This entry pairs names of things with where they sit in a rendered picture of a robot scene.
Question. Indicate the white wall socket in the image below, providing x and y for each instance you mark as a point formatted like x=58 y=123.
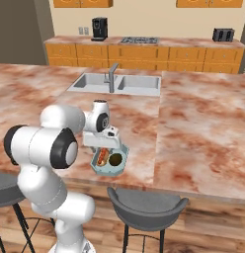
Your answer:
x=83 y=30

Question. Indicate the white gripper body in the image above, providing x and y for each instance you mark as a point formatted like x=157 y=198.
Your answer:
x=100 y=140

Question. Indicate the light blue octagonal plate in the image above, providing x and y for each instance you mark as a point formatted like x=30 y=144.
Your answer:
x=111 y=167

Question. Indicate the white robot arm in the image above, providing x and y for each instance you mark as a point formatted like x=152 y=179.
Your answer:
x=42 y=148

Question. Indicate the hot dog in bun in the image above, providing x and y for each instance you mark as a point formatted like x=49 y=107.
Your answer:
x=102 y=156

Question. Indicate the black toaster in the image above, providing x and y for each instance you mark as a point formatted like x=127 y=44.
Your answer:
x=223 y=35

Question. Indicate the grey double sink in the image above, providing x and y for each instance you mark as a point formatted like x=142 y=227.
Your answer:
x=116 y=83

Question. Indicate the orange wall cupboard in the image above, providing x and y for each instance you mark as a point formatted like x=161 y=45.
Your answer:
x=82 y=3
x=209 y=3

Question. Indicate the black coffee machine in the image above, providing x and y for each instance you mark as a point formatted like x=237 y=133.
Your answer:
x=99 y=29

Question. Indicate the grey hob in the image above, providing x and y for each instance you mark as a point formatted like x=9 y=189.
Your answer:
x=139 y=40

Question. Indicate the grey bar stool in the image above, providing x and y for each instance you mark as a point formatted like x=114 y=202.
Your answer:
x=7 y=197
x=146 y=210

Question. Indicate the round brown vegetable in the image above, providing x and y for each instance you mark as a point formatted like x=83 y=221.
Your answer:
x=115 y=159

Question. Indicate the grey sink tap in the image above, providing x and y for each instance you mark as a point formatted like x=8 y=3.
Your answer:
x=111 y=76

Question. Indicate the orange base cupboard run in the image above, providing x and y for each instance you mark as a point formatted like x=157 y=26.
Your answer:
x=144 y=56

